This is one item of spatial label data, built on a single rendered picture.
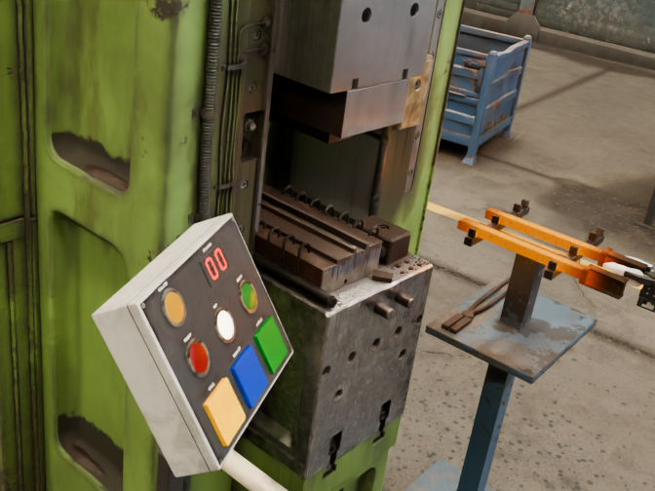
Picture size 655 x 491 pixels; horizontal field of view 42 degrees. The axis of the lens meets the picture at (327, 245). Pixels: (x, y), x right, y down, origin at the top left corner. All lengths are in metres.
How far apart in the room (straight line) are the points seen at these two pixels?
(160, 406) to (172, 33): 0.62
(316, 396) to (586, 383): 1.80
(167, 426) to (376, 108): 0.78
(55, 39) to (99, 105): 0.15
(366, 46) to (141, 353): 0.74
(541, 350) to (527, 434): 0.98
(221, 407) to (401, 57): 0.81
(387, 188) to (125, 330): 1.06
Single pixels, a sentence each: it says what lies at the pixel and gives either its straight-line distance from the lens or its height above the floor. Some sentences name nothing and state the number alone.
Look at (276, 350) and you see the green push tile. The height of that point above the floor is 1.00.
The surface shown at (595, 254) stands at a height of 0.98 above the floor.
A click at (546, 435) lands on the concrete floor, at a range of 3.12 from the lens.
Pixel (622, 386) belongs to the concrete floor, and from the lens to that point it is 3.53.
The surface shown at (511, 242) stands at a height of 0.99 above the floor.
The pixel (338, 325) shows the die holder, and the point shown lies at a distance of 1.78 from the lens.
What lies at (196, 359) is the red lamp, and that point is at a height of 1.09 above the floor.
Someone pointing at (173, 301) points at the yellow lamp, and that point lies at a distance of 1.23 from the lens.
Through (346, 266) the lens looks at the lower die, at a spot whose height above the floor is 0.96.
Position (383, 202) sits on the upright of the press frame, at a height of 0.99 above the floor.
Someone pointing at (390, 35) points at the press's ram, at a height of 1.46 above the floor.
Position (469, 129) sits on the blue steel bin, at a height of 0.21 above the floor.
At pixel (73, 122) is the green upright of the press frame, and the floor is 1.19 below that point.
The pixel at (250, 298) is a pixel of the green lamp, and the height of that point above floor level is 1.09.
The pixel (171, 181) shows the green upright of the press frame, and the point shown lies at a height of 1.20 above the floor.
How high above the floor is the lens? 1.80
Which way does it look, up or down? 26 degrees down
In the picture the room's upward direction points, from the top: 8 degrees clockwise
